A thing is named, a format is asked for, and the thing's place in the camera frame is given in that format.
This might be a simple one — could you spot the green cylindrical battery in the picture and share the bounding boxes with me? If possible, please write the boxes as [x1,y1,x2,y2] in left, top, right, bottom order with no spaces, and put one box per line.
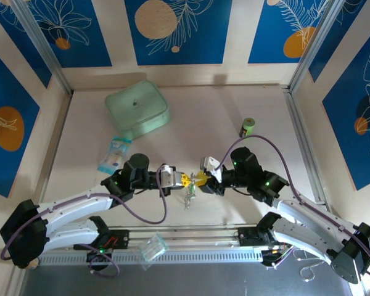
[240,117,256,138]

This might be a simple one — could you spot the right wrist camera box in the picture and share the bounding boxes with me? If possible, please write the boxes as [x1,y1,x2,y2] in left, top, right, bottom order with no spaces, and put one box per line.
[199,155,223,183]

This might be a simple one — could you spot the aluminium side rail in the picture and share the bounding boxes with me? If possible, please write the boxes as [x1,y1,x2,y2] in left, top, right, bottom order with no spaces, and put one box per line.
[33,91,74,216]
[284,88,335,223]

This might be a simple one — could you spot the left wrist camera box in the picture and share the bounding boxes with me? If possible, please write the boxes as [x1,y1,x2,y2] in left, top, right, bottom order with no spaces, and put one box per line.
[156,165,182,188]

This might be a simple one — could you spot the clear plastic box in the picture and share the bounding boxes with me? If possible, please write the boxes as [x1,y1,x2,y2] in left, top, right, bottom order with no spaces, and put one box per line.
[139,233,170,271]

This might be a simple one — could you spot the small electronics board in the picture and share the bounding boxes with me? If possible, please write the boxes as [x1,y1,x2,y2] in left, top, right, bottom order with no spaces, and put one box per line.
[85,249,113,263]
[260,248,292,268]

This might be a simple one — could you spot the blue cotton swab packet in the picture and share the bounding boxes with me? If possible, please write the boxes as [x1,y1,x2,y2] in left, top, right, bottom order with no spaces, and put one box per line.
[97,136,133,173]

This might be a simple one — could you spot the aluminium frame post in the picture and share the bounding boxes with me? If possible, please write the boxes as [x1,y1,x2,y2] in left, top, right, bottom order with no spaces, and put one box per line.
[9,0,74,95]
[287,0,349,93]

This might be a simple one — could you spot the grey slotted cable duct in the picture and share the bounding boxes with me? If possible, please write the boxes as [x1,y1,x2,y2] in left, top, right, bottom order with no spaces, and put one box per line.
[38,249,265,266]

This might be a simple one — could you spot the silver wire hook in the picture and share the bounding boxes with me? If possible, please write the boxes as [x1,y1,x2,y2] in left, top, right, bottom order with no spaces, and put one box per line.
[297,249,334,282]

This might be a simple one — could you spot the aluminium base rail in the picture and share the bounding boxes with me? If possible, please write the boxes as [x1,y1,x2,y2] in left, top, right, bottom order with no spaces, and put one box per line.
[38,223,357,252]

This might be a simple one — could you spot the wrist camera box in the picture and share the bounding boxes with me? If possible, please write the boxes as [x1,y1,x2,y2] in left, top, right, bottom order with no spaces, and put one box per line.
[199,155,223,183]
[156,165,182,188]

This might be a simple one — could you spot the mint green fabric zip case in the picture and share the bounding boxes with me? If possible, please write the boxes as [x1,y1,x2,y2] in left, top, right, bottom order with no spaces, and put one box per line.
[104,80,173,139]

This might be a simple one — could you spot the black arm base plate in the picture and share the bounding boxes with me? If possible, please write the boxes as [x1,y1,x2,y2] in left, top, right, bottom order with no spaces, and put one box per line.
[95,229,131,251]
[236,226,294,247]

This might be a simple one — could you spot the blue floral wall panel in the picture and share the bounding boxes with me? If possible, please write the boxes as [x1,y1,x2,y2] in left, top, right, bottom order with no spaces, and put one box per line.
[308,0,370,83]
[322,29,370,191]
[0,0,52,89]
[27,0,113,68]
[247,0,337,65]
[0,43,41,199]
[124,0,233,66]

